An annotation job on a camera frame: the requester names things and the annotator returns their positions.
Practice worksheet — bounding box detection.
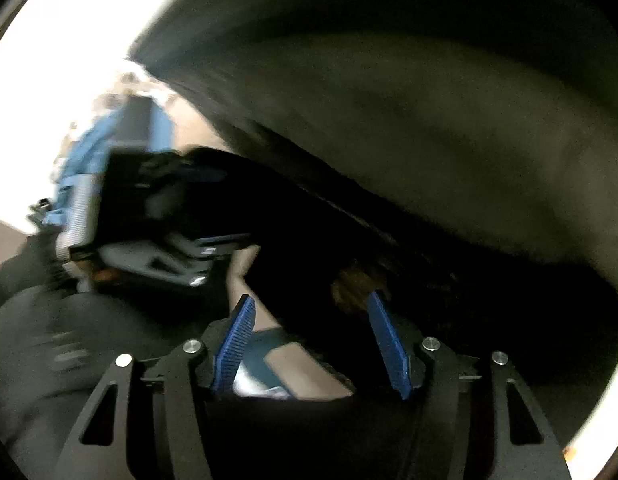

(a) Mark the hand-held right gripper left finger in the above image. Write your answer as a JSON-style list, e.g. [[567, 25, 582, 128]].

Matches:
[[54, 296, 258, 480]]

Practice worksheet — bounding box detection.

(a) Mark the beige paper strip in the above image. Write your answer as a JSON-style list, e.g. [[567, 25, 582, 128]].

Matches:
[[227, 244, 286, 333]]

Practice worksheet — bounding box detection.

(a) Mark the black trash bag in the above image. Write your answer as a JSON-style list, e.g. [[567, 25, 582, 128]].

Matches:
[[125, 0, 618, 480]]

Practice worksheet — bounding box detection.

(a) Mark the teal and tan packet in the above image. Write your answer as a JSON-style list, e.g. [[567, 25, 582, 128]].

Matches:
[[231, 327, 353, 402]]

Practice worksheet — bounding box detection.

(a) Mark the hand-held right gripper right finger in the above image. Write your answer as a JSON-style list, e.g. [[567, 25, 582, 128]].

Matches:
[[366, 292, 570, 480]]

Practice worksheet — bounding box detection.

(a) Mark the brown crumpled wrapper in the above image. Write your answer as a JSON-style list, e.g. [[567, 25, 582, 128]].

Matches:
[[332, 264, 388, 317]]

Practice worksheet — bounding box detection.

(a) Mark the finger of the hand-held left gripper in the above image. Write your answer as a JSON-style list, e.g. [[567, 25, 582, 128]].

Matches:
[[96, 233, 253, 289]]

